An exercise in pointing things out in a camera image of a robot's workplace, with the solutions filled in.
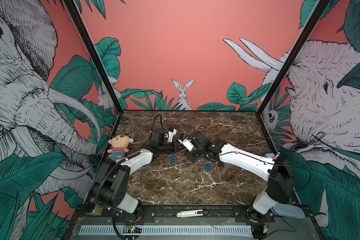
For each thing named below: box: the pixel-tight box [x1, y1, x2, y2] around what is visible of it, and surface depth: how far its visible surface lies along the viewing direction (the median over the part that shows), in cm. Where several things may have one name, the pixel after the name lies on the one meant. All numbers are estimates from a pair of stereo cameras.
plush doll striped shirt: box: [107, 134, 134, 161], surface depth 95 cm
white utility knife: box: [176, 209, 209, 218], surface depth 76 cm
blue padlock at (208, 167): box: [205, 164, 213, 172], surface depth 92 cm
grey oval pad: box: [270, 203, 305, 219], surface depth 76 cm
